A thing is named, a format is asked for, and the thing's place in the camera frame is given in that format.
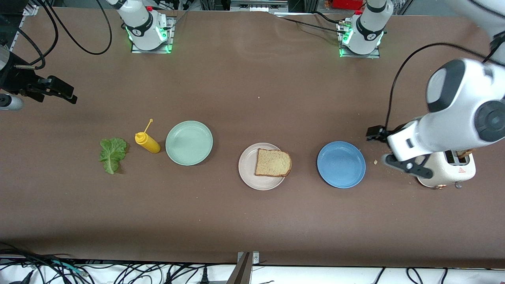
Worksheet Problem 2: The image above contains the yellow mustard squeeze bottle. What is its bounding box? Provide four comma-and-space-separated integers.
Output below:
135, 119, 161, 154

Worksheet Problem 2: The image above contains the blue plate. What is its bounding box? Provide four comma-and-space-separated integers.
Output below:
317, 141, 366, 189

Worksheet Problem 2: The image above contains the beige plate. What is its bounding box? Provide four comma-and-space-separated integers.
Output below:
238, 142, 288, 191

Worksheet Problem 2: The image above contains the pale green plate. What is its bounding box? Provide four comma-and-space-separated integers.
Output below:
165, 120, 213, 166

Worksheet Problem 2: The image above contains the white two-slot toaster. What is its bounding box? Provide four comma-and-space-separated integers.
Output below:
416, 149, 477, 190

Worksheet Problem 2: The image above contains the green lettuce leaf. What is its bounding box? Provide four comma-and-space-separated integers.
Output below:
99, 138, 128, 175

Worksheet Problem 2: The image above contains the brown table cover sheet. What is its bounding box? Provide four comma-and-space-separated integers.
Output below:
0, 7, 505, 269

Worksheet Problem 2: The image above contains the red box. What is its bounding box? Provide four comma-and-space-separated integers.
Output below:
331, 0, 365, 10

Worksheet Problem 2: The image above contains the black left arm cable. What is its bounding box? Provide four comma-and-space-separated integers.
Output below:
385, 41, 498, 131

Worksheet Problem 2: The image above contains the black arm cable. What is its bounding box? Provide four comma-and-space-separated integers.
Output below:
385, 41, 498, 131
37, 0, 113, 56

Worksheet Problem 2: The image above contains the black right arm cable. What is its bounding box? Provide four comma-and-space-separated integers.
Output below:
37, 0, 113, 56

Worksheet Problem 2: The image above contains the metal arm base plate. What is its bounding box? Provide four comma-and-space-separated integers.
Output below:
339, 22, 381, 59
130, 16, 175, 54

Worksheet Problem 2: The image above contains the teal cable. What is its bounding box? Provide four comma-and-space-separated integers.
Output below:
49, 260, 85, 277

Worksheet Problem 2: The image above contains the metal table frame bracket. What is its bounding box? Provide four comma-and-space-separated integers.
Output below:
227, 251, 260, 284

